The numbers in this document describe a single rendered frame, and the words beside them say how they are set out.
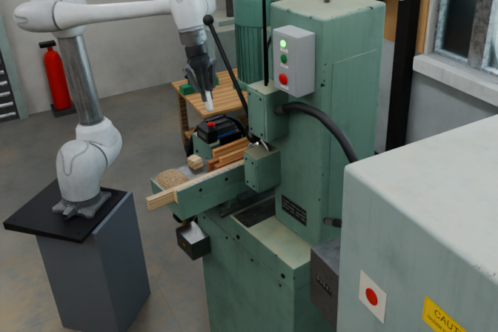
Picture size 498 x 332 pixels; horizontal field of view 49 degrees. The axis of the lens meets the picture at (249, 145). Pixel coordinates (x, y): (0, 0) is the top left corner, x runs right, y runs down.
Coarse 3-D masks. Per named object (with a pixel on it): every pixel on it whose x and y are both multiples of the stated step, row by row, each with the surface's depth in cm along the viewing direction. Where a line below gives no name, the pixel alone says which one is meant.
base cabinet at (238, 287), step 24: (216, 240) 199; (216, 264) 206; (240, 264) 188; (216, 288) 214; (240, 288) 195; (264, 288) 179; (288, 288) 165; (216, 312) 223; (240, 312) 202; (264, 312) 185; (288, 312) 170; (312, 312) 173
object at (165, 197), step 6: (234, 162) 186; (192, 180) 178; (162, 192) 172; (168, 192) 172; (150, 198) 170; (156, 198) 170; (162, 198) 171; (168, 198) 173; (150, 204) 169; (156, 204) 171; (162, 204) 172; (150, 210) 170
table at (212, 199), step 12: (180, 168) 192; (192, 168) 192; (204, 168) 191; (240, 180) 184; (156, 192) 186; (216, 192) 179; (228, 192) 183; (240, 192) 186; (168, 204) 180; (192, 204) 175; (204, 204) 178; (216, 204) 181; (180, 216) 175
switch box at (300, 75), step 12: (276, 36) 137; (288, 36) 134; (300, 36) 132; (312, 36) 134; (276, 48) 139; (288, 48) 135; (300, 48) 133; (312, 48) 135; (276, 60) 141; (288, 60) 136; (300, 60) 134; (312, 60) 137; (276, 72) 142; (288, 72) 138; (300, 72) 136; (312, 72) 138; (276, 84) 144; (288, 84) 140; (300, 84) 138; (312, 84) 140; (300, 96) 139
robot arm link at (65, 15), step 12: (156, 0) 196; (168, 0) 196; (60, 12) 188; (72, 12) 187; (84, 12) 187; (96, 12) 187; (108, 12) 188; (120, 12) 190; (132, 12) 192; (144, 12) 194; (156, 12) 196; (168, 12) 196; (60, 24) 190; (72, 24) 190; (84, 24) 192
